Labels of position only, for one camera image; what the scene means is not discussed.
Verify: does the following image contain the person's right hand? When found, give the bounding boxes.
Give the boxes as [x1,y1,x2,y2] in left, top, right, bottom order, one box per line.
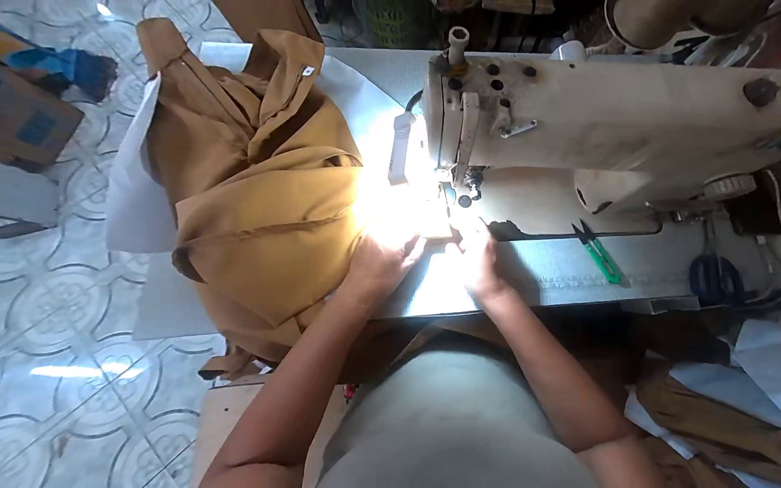
[446,217,512,306]

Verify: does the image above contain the person's left hand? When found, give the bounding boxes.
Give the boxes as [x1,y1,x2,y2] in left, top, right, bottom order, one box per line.
[342,227,427,307]

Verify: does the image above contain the brown garment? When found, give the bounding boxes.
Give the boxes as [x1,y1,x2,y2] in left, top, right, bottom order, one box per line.
[137,18,425,382]

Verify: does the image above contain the person's right forearm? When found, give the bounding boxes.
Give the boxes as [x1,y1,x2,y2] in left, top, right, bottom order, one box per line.
[482,288,664,488]

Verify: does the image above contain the person's left forearm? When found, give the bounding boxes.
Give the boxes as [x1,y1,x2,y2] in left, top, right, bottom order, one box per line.
[198,285,379,488]

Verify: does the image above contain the grey sewing table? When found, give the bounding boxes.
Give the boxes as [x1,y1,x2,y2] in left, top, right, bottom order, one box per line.
[132,43,781,341]

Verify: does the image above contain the grey sewing lamp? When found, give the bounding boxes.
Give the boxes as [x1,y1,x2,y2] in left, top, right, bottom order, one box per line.
[388,90,423,186]

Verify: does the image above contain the green thread snips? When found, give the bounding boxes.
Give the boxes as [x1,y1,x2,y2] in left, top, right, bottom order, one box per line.
[572,219,624,285]

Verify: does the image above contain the beige industrial sewing machine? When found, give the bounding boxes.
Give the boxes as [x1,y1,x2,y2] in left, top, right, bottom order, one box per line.
[421,26,781,239]

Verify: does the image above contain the person's body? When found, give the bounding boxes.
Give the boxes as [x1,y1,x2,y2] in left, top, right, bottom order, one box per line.
[316,328,600,488]

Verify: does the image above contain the green plastic basket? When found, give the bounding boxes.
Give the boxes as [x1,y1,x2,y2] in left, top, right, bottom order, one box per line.
[353,0,435,50]

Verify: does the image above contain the light wooden stool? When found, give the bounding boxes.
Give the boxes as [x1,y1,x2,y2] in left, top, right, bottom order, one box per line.
[189,376,363,488]

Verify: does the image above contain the brown fabric piece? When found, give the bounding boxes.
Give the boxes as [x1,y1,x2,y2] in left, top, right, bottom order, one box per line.
[212,0,322,46]

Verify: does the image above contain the white sheet under garment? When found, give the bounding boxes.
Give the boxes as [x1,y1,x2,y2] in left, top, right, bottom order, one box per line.
[106,42,406,254]

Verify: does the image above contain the pile of brown white fabric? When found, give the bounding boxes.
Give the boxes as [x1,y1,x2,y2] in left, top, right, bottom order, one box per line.
[624,310,781,488]

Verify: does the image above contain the blue plastic bag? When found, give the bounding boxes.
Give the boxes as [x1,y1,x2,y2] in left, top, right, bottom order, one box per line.
[5,46,119,103]

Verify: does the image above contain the white cardboard box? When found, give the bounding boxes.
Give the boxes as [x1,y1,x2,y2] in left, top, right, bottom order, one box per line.
[0,148,61,239]

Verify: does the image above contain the cardboard box with blue print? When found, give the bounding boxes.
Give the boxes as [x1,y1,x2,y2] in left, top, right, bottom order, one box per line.
[0,42,85,173]

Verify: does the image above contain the dark blue handled scissors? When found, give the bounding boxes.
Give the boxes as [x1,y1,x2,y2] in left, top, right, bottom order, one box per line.
[689,216,746,308]

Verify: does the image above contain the white cable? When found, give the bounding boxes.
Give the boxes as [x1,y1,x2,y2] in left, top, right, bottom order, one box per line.
[746,169,781,309]

